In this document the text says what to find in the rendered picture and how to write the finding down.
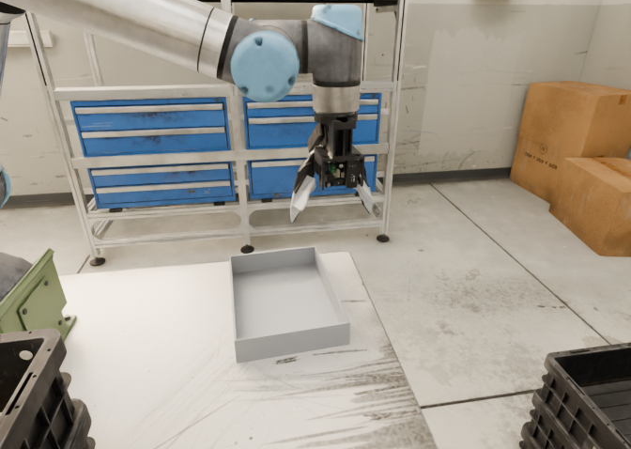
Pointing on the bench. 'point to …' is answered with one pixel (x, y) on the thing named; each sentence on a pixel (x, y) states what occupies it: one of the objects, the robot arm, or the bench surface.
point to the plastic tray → (284, 304)
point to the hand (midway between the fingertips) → (330, 216)
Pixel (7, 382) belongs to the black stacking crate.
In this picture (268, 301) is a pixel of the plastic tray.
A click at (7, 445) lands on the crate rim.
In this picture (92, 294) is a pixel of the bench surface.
